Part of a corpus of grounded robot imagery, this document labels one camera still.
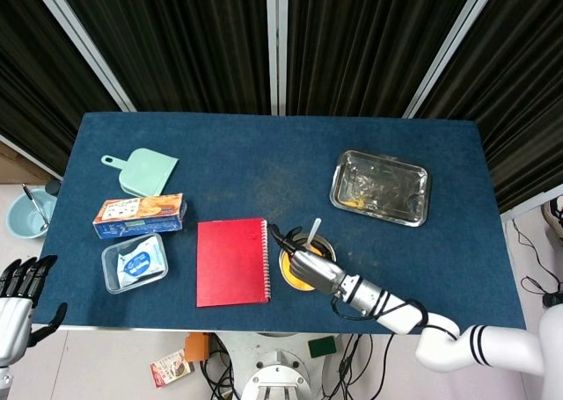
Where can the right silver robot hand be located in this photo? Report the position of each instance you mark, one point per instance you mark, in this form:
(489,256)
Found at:
(316,270)

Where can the blue table cloth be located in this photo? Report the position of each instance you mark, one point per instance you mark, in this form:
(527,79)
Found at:
(264,162)

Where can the red white snack packet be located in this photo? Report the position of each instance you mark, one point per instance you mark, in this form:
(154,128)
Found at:
(169,369)

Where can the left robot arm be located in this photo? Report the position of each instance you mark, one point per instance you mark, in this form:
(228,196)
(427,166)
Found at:
(4,378)

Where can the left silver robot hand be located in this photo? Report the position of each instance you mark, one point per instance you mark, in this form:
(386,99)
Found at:
(15,325)

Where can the dark green rectangular object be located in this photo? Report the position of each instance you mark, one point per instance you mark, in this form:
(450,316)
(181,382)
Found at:
(322,348)

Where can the white plastic spoon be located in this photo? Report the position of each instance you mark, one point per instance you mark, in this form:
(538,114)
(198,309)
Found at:
(314,233)

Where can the mint green plastic dustpan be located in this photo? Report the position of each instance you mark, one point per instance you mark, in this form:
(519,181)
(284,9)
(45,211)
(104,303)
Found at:
(145,173)

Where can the blue cracker box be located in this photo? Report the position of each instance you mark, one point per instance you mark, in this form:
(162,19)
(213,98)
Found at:
(136,217)

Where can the brown cardboard box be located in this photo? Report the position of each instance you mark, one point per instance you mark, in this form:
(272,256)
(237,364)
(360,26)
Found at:
(17,169)

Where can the red spiral notebook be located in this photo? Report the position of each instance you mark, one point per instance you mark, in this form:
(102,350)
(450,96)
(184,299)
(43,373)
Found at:
(231,264)

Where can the blue white wipes packet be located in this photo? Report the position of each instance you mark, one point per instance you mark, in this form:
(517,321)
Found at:
(138,264)

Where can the white sneaker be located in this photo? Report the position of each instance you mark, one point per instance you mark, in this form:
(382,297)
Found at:
(555,217)

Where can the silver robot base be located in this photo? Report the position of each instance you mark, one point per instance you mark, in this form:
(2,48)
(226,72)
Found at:
(277,373)

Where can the white table frame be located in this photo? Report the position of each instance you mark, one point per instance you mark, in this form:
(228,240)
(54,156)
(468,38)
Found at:
(176,329)

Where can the rectangular metal tray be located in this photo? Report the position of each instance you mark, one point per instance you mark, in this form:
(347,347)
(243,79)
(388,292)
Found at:
(382,189)

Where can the orange plastic object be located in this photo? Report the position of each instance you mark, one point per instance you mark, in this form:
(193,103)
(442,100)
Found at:
(197,349)

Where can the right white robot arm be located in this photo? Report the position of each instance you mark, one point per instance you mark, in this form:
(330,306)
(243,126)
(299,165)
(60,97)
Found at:
(440,343)

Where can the black pleated curtain panel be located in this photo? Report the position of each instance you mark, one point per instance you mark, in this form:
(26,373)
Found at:
(176,39)
(39,88)
(369,39)
(519,88)

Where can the yellow metal-rimmed bowl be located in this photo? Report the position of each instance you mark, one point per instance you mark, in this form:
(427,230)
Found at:
(327,248)

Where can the black round knob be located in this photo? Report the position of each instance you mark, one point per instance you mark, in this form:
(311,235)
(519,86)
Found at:
(53,188)

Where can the light blue bowl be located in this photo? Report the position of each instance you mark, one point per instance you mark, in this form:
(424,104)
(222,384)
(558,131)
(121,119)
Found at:
(22,224)

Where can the white aluminium partition post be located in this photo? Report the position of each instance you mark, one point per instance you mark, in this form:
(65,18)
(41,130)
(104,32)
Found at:
(453,48)
(26,156)
(83,44)
(277,44)
(532,202)

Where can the clear plastic food container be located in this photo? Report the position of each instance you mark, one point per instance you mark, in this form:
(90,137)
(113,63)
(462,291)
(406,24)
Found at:
(109,268)

